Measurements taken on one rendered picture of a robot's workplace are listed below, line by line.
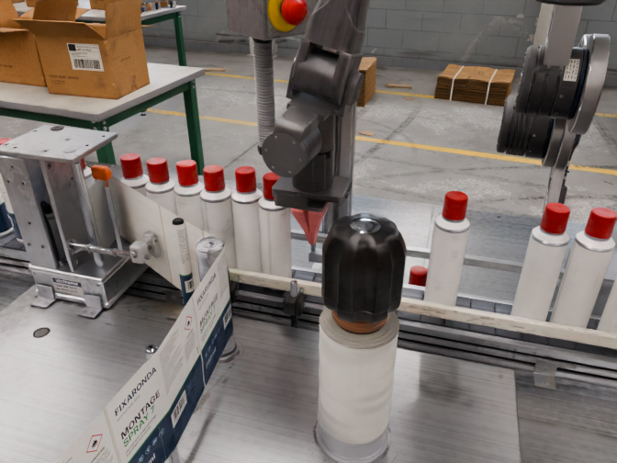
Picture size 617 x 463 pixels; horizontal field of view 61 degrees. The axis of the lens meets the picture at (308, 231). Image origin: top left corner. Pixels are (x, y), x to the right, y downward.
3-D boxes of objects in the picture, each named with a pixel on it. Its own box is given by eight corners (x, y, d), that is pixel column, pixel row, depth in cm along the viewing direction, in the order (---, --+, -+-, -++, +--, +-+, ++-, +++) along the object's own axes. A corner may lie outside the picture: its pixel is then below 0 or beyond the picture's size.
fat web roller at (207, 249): (201, 357, 76) (185, 249, 66) (214, 337, 80) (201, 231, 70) (229, 364, 75) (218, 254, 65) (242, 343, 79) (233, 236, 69)
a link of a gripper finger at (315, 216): (321, 256, 76) (322, 199, 71) (274, 249, 77) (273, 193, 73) (333, 233, 81) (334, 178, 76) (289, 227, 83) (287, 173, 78)
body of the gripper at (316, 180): (342, 209, 71) (343, 159, 67) (271, 200, 73) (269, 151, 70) (352, 189, 76) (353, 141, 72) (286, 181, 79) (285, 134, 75)
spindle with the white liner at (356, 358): (308, 455, 62) (307, 242, 47) (326, 399, 69) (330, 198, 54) (382, 474, 60) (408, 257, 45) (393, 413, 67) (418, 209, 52)
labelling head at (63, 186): (36, 295, 88) (-11, 152, 75) (84, 254, 99) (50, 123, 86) (108, 309, 85) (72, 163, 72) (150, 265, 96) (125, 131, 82)
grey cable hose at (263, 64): (254, 155, 91) (247, 28, 80) (262, 148, 94) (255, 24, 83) (274, 158, 90) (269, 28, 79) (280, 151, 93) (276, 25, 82)
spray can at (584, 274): (550, 334, 80) (587, 218, 70) (546, 313, 84) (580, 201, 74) (587, 341, 79) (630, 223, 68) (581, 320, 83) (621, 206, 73)
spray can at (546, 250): (510, 329, 81) (540, 213, 71) (509, 308, 86) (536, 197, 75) (545, 334, 80) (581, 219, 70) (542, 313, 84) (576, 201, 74)
